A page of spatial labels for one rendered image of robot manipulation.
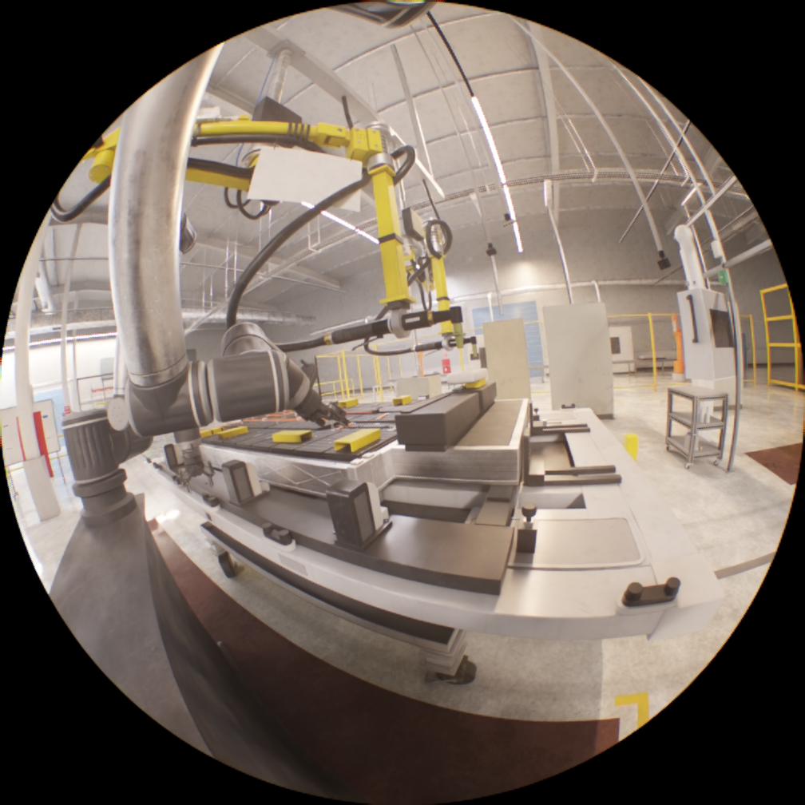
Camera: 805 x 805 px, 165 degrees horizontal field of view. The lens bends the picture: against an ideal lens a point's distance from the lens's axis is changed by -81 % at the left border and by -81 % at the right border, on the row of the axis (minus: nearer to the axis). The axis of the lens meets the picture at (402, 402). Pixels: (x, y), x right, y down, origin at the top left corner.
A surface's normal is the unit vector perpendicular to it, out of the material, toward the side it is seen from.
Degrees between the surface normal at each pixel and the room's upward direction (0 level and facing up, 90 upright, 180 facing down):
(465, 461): 90
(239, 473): 90
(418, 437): 90
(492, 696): 0
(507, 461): 90
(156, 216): 118
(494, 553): 0
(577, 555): 0
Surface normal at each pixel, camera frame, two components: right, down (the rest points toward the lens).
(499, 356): -0.45, 0.15
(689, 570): -0.12, -0.99
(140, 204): 0.67, 0.55
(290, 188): 0.50, 0.04
